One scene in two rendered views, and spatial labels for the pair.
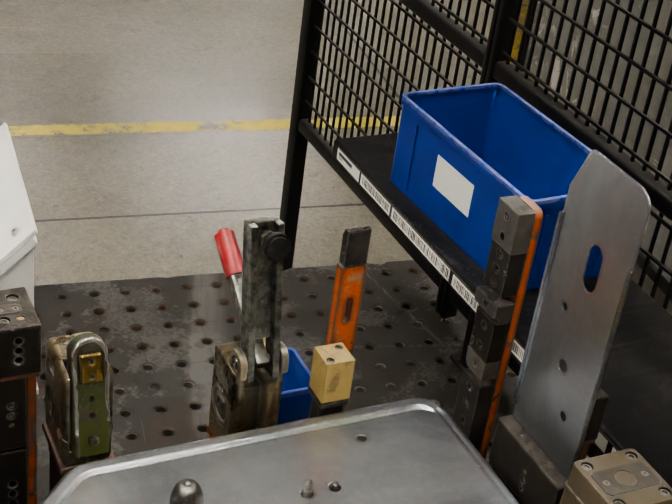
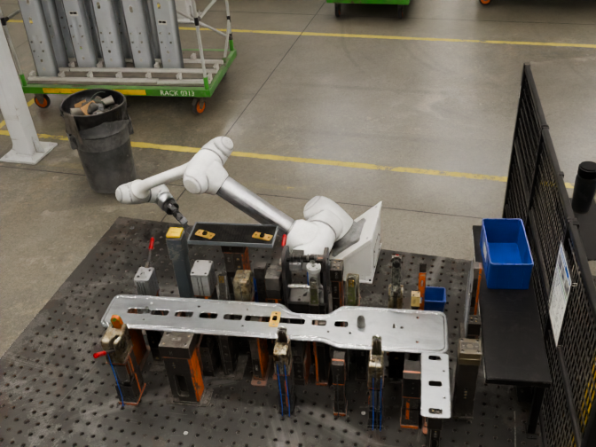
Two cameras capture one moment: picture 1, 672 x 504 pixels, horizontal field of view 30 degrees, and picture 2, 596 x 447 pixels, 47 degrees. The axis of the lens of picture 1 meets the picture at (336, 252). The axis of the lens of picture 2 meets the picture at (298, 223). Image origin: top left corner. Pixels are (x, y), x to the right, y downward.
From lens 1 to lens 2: 159 cm
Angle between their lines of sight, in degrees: 34
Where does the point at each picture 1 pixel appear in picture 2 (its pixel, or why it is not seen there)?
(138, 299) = (415, 261)
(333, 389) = (414, 302)
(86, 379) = (349, 286)
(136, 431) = not seen: hidden behind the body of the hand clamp
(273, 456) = (391, 316)
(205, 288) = (439, 261)
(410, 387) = not seen: hidden behind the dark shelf
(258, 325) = (395, 282)
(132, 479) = (355, 312)
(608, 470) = (466, 342)
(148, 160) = (495, 194)
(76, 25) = (492, 125)
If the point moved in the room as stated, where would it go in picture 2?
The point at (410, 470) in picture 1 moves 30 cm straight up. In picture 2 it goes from (424, 329) to (427, 268)
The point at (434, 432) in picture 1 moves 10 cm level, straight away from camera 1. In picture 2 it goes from (438, 321) to (453, 308)
